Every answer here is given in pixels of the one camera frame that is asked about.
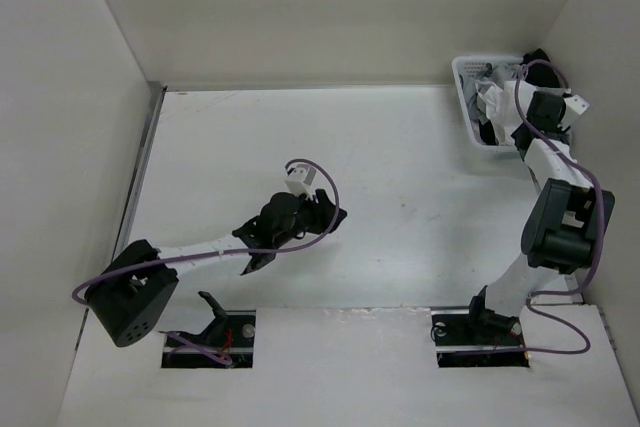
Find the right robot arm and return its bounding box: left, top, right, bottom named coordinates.
left=463, top=90, right=615, bottom=343

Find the black tank top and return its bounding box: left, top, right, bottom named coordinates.
left=522, top=48, right=567, bottom=88

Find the white tank top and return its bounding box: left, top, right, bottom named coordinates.
left=474, top=79, right=522, bottom=147

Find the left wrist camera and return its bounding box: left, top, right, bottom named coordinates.
left=285, top=163, right=317, bottom=198

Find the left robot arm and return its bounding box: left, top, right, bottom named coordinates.
left=74, top=189, right=347, bottom=347

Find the white plastic laundry basket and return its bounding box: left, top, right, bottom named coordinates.
left=451, top=53, right=523, bottom=155

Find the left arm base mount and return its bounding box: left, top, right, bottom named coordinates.
left=161, top=291, right=257, bottom=369

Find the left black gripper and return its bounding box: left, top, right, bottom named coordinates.
left=274, top=187, right=345, bottom=247

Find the grey tank top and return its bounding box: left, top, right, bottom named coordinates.
left=459, top=62, right=519, bottom=125

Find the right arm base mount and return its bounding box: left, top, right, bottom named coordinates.
left=430, top=287, right=529, bottom=368

